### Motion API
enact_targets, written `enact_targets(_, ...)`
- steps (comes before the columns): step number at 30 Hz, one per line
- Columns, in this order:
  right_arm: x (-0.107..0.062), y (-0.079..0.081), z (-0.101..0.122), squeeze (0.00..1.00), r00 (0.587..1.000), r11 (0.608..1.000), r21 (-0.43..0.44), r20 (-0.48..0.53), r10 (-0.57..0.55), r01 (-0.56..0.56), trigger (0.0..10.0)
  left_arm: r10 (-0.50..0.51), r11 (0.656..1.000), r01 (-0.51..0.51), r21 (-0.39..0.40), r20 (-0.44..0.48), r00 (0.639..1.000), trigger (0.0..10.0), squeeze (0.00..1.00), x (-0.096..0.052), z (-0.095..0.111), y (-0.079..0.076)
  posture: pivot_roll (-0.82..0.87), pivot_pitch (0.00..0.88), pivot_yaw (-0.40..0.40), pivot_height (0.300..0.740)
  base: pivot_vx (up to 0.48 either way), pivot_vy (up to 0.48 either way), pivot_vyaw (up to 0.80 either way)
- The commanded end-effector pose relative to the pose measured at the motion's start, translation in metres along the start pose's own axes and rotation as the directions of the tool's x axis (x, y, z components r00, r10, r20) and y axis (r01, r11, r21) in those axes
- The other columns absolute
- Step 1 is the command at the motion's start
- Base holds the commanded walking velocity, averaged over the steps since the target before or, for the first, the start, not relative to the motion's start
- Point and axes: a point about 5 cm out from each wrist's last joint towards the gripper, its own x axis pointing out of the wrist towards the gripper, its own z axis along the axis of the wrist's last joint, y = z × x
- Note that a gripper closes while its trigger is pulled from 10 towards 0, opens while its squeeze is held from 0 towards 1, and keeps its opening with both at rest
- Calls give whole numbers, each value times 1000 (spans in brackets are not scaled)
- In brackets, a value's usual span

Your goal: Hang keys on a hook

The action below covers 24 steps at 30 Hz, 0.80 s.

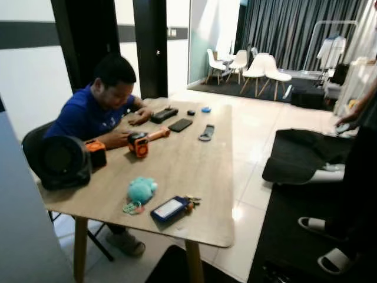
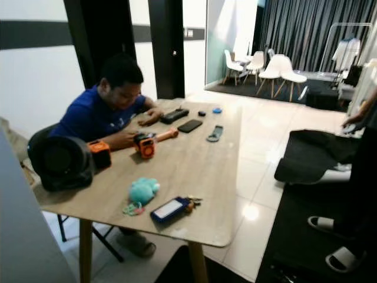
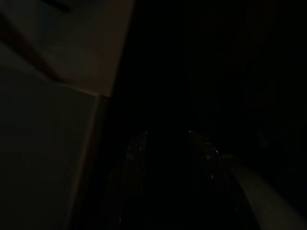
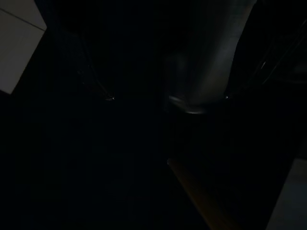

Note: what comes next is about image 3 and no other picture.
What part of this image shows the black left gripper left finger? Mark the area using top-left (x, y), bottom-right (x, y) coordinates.
top-left (95, 131), bottom-right (148, 230)

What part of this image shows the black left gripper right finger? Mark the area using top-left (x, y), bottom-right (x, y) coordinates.
top-left (188, 130), bottom-right (262, 230)

